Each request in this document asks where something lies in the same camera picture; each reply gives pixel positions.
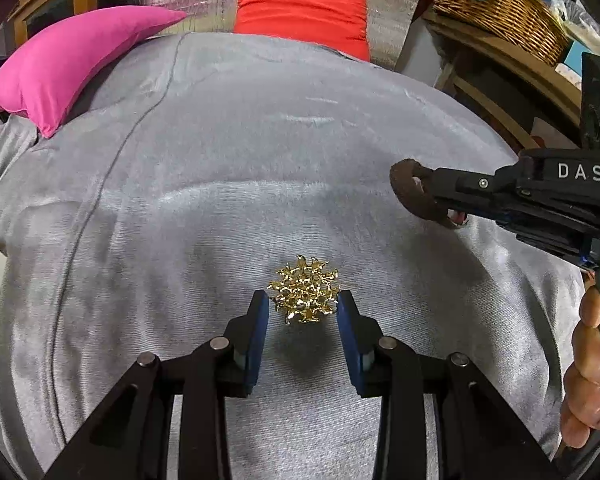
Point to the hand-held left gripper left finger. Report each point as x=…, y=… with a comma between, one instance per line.
x=257, y=340

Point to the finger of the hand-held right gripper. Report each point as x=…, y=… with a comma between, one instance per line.
x=530, y=222
x=480, y=180

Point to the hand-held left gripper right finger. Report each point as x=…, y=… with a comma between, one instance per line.
x=350, y=345

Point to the gold flower brooch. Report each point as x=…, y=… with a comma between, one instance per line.
x=305, y=292

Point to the dark fuzzy hair scrunchie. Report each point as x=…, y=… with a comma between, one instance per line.
x=412, y=195

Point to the person's right hand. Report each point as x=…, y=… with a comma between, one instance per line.
x=587, y=365

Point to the wooden shelf unit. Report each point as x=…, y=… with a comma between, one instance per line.
x=495, y=70

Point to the clear plastic bag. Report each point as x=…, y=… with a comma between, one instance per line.
x=580, y=15

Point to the grey bed cover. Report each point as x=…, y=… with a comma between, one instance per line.
x=230, y=185

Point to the wicker basket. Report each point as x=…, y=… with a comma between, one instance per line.
x=505, y=10

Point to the red pillow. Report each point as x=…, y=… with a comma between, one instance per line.
x=305, y=7

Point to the pink pillow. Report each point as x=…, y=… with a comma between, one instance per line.
x=65, y=60

